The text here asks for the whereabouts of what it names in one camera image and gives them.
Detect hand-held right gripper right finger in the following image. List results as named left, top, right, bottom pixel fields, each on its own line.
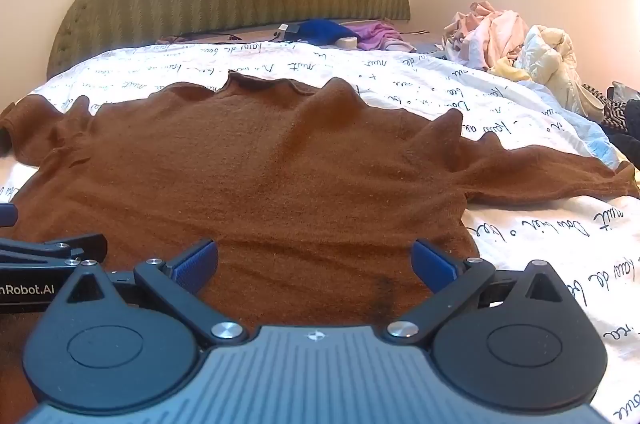
left=385, top=239, right=576, bottom=346

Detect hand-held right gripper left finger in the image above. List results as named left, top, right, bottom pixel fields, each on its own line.
left=65, top=239, right=250, bottom=346

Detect brown knit sweater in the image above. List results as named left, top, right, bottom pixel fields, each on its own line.
left=0, top=71, right=640, bottom=424

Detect pile of pink clothes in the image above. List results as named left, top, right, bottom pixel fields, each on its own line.
left=442, top=1, right=531, bottom=72

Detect pile of pastel clothes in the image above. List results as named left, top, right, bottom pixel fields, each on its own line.
left=492, top=25, right=607, bottom=123

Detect dark patterned clothes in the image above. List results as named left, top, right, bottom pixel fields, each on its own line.
left=582, top=81, right=640, bottom=151

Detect white script-printed blanket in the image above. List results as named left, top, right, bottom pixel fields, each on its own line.
left=0, top=38, right=640, bottom=424

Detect yellow cloth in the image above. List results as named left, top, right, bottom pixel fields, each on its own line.
left=490, top=58, right=532, bottom=83

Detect purple cloth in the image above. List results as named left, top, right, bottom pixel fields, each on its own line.
left=345, top=21, right=416, bottom=53

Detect blue cloth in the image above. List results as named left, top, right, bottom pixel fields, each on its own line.
left=295, top=18, right=361, bottom=48

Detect black cable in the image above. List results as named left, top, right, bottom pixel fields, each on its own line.
left=157, top=30, right=281, bottom=45

